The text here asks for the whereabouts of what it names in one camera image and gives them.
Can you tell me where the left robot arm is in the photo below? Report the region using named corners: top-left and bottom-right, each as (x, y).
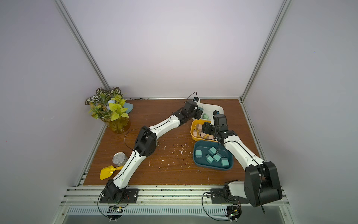
top-left (100, 97), bottom-right (203, 201)

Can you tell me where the green plug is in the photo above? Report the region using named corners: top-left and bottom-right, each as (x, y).
top-left (202, 113), bottom-right (209, 120)

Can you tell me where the white storage box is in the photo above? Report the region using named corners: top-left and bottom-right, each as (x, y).
top-left (197, 103), bottom-right (224, 121)

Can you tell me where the teal plug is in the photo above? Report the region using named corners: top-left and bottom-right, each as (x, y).
top-left (195, 150), bottom-right (202, 158)
top-left (221, 158), bottom-right (230, 167)
top-left (205, 155), bottom-right (213, 164)
top-left (213, 153), bottom-right (222, 162)
top-left (208, 147), bottom-right (217, 156)

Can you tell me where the metal can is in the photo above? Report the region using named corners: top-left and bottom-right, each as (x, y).
top-left (112, 152), bottom-right (128, 167)

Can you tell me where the yellow storage box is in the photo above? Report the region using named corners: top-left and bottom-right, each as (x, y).
top-left (190, 119), bottom-right (217, 142)

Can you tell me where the teal plug bottom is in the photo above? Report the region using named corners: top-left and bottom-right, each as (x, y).
top-left (205, 155), bottom-right (213, 164)

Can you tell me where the light blue oval object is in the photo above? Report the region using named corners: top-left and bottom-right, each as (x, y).
top-left (123, 102), bottom-right (134, 114)

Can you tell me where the yellow toy shovel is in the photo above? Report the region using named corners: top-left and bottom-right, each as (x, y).
top-left (100, 166), bottom-right (123, 180)

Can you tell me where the artificial plant in amber vase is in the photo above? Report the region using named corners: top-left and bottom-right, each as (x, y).
top-left (85, 87), bottom-right (130, 134)

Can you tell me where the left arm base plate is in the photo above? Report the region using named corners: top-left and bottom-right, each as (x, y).
top-left (99, 188), bottom-right (139, 204)

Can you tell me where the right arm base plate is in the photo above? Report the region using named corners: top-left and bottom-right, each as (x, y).
top-left (207, 189), bottom-right (249, 204)

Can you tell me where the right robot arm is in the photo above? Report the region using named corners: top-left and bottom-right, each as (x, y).
top-left (202, 114), bottom-right (283, 207)

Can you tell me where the dark teal storage box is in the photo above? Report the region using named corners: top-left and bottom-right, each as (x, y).
top-left (193, 141), bottom-right (234, 171)

